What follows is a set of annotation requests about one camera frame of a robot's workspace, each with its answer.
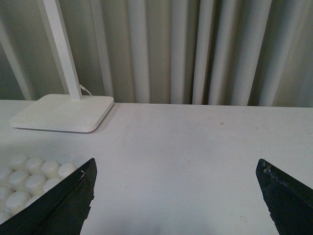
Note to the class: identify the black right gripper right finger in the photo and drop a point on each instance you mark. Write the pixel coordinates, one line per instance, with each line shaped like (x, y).
(289, 202)

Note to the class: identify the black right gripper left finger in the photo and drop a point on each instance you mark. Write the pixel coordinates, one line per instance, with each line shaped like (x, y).
(60, 211)

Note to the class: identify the white desk lamp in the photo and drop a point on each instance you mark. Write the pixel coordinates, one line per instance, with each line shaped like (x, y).
(72, 112)

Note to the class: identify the grey pleated curtain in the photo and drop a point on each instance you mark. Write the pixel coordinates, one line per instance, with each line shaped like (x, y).
(214, 52)

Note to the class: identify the white studded base plate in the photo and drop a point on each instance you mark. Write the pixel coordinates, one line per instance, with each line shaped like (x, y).
(25, 179)

